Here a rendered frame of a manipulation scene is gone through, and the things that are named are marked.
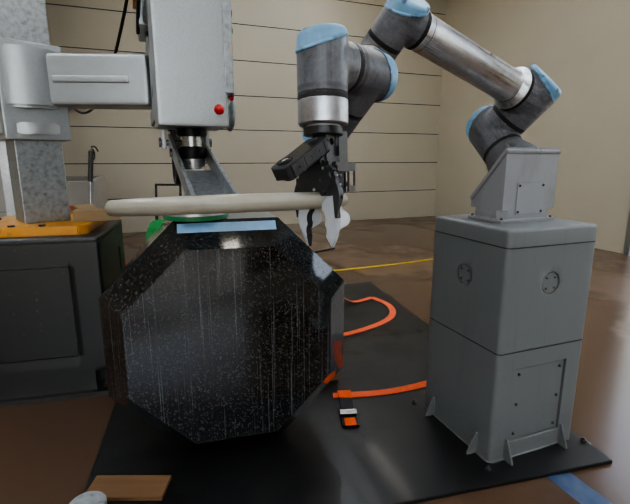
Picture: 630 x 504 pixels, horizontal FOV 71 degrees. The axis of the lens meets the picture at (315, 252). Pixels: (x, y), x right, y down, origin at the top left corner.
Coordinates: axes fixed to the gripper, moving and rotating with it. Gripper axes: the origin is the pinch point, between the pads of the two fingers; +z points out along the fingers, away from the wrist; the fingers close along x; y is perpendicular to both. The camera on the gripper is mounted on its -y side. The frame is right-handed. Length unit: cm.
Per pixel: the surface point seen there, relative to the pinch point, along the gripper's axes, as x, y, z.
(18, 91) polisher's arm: 167, 12, -55
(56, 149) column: 173, 27, -32
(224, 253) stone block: 64, 31, 10
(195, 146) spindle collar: 74, 30, -25
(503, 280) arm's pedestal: -9, 86, 20
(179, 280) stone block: 73, 20, 18
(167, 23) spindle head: 70, 19, -60
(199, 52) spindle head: 66, 27, -53
